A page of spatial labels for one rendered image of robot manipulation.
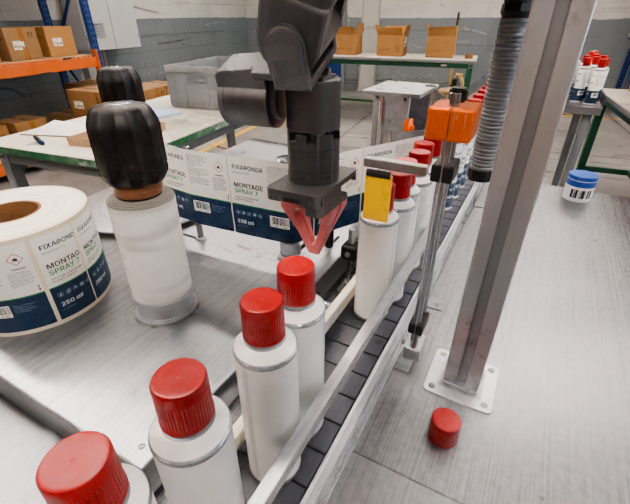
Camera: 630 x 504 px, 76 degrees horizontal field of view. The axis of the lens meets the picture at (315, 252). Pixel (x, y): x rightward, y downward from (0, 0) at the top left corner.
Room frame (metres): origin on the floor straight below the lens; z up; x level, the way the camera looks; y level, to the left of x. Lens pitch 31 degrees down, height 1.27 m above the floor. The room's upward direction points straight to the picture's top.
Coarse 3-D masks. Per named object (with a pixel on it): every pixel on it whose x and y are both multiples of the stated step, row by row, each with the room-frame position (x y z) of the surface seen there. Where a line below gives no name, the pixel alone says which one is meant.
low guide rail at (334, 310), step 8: (352, 280) 0.50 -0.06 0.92; (344, 288) 0.48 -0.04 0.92; (352, 288) 0.48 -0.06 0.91; (344, 296) 0.46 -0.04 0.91; (352, 296) 0.49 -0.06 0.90; (336, 304) 0.45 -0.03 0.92; (344, 304) 0.46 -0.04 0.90; (328, 312) 0.43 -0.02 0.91; (336, 312) 0.44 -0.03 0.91; (328, 320) 0.41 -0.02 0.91; (328, 328) 0.41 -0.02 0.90; (240, 416) 0.26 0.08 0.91; (240, 424) 0.25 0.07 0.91; (240, 432) 0.25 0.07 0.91; (240, 440) 0.24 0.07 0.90
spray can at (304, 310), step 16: (288, 272) 0.27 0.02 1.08; (304, 272) 0.27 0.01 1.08; (288, 288) 0.27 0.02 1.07; (304, 288) 0.27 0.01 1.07; (288, 304) 0.27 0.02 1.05; (304, 304) 0.27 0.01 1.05; (320, 304) 0.28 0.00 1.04; (288, 320) 0.26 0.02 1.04; (304, 320) 0.26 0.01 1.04; (320, 320) 0.27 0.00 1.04; (304, 336) 0.26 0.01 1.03; (320, 336) 0.27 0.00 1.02; (304, 352) 0.26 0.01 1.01; (320, 352) 0.27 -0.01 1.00; (304, 368) 0.26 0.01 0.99; (320, 368) 0.27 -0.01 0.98; (304, 384) 0.26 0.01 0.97; (320, 384) 0.27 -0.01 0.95; (304, 400) 0.26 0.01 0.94
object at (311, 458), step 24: (408, 288) 0.53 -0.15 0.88; (336, 336) 0.42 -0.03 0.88; (384, 336) 0.42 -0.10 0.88; (336, 360) 0.37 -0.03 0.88; (360, 360) 0.37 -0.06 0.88; (360, 384) 0.33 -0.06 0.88; (336, 408) 0.30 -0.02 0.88; (336, 432) 0.27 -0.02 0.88; (240, 456) 0.24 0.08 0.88; (312, 456) 0.24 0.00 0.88
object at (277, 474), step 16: (416, 256) 0.50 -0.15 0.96; (400, 272) 0.46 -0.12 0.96; (400, 288) 0.43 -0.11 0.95; (384, 304) 0.39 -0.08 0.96; (368, 320) 0.36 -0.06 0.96; (368, 336) 0.33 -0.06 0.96; (352, 352) 0.31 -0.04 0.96; (336, 368) 0.28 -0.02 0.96; (352, 368) 0.29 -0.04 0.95; (336, 384) 0.26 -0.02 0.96; (320, 400) 0.25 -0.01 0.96; (304, 416) 0.23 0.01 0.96; (320, 416) 0.23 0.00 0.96; (304, 432) 0.21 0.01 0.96; (288, 448) 0.20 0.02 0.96; (304, 448) 0.21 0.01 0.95; (272, 464) 0.18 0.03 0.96; (288, 464) 0.18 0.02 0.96; (272, 480) 0.17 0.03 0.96; (256, 496) 0.16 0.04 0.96; (272, 496) 0.16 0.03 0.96
